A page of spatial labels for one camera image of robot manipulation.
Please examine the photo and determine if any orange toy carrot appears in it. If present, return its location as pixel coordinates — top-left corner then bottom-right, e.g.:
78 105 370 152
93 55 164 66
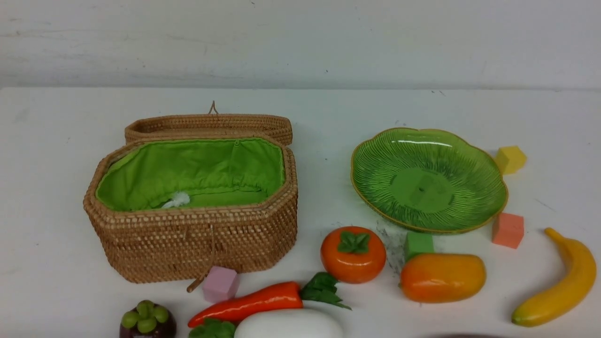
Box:
187 271 351 329

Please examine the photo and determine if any white toy radish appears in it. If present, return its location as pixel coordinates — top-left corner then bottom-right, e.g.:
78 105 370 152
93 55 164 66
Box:
188 308 344 338

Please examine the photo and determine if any purple toy mangosteen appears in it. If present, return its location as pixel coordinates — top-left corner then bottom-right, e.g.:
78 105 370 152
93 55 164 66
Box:
119 300 177 338

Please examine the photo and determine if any yellow toy banana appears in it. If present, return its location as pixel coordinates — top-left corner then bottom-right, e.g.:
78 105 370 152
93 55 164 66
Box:
511 227 597 327

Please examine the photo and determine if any woven rattan basket lid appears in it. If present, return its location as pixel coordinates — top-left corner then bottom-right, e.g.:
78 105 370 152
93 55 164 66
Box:
124 102 293 146

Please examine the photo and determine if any orange toy persimmon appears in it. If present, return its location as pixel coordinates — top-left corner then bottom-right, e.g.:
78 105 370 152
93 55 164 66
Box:
320 225 387 284

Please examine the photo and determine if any green glass leaf plate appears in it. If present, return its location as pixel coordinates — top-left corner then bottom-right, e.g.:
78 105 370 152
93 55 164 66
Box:
350 128 509 235

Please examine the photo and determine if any green foam cube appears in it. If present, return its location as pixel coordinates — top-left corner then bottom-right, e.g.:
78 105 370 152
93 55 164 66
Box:
404 231 434 262

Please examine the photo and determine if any pink foam cube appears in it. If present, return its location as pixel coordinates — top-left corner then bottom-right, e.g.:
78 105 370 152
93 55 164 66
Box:
201 266 239 303

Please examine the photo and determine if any woven rattan basket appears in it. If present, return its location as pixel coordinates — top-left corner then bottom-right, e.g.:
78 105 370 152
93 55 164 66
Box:
83 132 298 291

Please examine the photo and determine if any orange toy mango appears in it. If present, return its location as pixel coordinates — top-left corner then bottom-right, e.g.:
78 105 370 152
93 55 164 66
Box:
400 253 487 303

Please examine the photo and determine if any yellow foam cube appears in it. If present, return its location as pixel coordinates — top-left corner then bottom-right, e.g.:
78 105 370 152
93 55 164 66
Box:
494 146 527 175

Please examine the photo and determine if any orange foam cube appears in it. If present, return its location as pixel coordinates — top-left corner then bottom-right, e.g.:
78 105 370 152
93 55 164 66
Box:
492 213 524 249

